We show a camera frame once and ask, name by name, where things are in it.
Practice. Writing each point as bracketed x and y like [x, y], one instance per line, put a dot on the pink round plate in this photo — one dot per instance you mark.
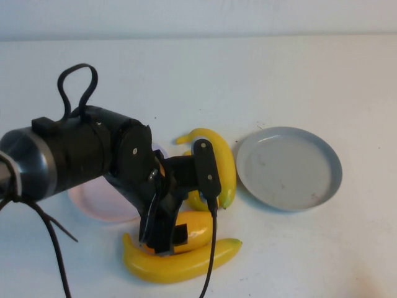
[102, 208]

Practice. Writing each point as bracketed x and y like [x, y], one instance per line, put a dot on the yellow mango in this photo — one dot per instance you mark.
[197, 204]

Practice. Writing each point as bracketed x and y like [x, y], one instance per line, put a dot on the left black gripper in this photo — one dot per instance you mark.
[158, 201]

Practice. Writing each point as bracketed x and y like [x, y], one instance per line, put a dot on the long yellow banana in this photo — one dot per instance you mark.
[173, 268]

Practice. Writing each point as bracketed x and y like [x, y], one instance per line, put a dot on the grey-blue round plate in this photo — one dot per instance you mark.
[288, 170]

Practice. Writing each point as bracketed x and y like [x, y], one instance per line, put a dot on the short curved yellow banana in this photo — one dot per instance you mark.
[218, 139]

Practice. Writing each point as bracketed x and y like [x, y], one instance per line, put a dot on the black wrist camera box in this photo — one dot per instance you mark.
[206, 167]

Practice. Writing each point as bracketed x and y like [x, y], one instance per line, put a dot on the orange mango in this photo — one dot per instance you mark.
[197, 229]

